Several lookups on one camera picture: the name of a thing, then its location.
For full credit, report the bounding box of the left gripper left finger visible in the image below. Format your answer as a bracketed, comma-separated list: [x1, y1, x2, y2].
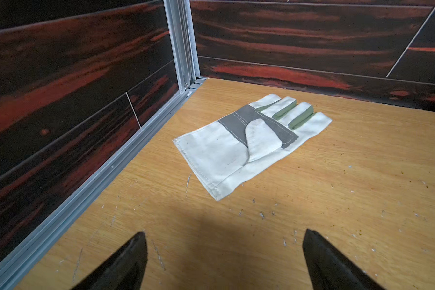
[74, 232, 148, 290]

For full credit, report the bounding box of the white grey work glove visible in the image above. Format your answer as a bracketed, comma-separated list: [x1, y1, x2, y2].
[174, 94, 332, 201]

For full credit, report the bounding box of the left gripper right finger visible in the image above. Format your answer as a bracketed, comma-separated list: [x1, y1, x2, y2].
[302, 229, 383, 290]

